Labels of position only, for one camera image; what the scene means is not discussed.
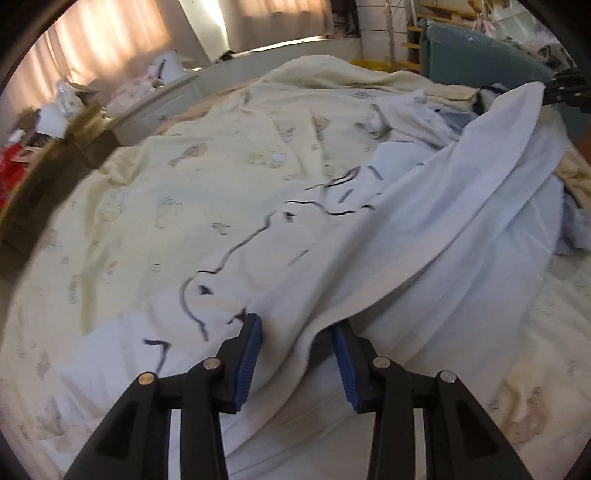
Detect white bucket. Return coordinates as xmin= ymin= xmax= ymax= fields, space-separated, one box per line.
xmin=148 ymin=50 xmax=195 ymax=86

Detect red packets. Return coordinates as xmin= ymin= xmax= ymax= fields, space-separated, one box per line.
xmin=0 ymin=143 xmax=29 ymax=208

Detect white low partition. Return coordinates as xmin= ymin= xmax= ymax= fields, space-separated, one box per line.
xmin=198 ymin=37 xmax=362 ymax=88

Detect teal headboard with orange stripe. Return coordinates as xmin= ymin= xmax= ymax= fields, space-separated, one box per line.
xmin=425 ymin=23 xmax=591 ymax=153

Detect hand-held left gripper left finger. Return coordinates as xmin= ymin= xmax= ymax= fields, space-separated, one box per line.
xmin=65 ymin=313 xmax=264 ymax=480

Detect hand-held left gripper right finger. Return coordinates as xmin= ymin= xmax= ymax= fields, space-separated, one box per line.
xmin=330 ymin=320 xmax=532 ymax=480

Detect cream printed blanket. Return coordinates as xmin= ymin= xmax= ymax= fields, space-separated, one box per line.
xmin=0 ymin=55 xmax=591 ymax=480

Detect peach bed sheet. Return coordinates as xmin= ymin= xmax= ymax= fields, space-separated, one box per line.
xmin=154 ymin=99 xmax=243 ymax=136

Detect wooden desk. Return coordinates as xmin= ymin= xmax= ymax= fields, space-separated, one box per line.
xmin=0 ymin=106 xmax=122 ymax=254

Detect white dresser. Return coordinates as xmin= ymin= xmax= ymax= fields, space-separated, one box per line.
xmin=111 ymin=74 xmax=204 ymax=145

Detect pink cloth pile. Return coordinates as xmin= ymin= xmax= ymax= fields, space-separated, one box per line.
xmin=115 ymin=76 xmax=160 ymax=110

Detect black white fuzzy blanket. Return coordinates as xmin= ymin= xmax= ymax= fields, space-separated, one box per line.
xmin=503 ymin=31 xmax=574 ymax=66

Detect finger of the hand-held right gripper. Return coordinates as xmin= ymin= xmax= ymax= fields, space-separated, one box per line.
xmin=544 ymin=74 xmax=571 ymax=106

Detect wooden clothes rack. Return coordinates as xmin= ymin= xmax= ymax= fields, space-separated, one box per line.
xmin=401 ymin=0 xmax=490 ymax=75

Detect white printed t-shirt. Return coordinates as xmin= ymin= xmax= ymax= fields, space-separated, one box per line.
xmin=55 ymin=82 xmax=571 ymax=480

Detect yellow plastic stool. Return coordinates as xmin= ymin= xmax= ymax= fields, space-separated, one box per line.
xmin=352 ymin=57 xmax=394 ymax=73

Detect beige curtains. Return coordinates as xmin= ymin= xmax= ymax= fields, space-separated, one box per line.
xmin=14 ymin=0 xmax=334 ymax=112

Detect white plastic bag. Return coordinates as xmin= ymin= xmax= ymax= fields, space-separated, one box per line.
xmin=36 ymin=80 xmax=86 ymax=139

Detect black and white shirt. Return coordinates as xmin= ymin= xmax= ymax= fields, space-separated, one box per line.
xmin=479 ymin=84 xmax=509 ymax=116

